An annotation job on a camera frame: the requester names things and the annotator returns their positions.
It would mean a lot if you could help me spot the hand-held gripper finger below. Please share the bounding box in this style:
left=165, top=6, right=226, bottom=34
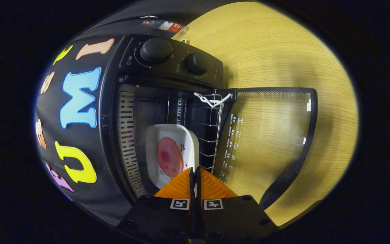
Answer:
left=196, top=166, right=278, bottom=242
left=117, top=167, right=197, bottom=243

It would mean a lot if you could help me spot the pink ham slice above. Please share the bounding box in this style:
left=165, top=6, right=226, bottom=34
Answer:
left=156, top=137, right=184, bottom=178

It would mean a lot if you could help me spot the white square plate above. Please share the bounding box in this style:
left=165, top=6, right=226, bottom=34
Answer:
left=145, top=124, right=199, bottom=189

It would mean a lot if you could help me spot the black toaster oven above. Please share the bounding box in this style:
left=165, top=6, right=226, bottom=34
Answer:
left=99, top=34, right=318, bottom=210

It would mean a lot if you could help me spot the clear plastic water bottle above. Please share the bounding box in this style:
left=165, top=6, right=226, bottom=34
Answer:
left=142, top=20, right=189, bottom=35

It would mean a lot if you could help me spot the white cord tie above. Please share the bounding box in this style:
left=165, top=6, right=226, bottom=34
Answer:
left=194, top=92, right=232, bottom=109

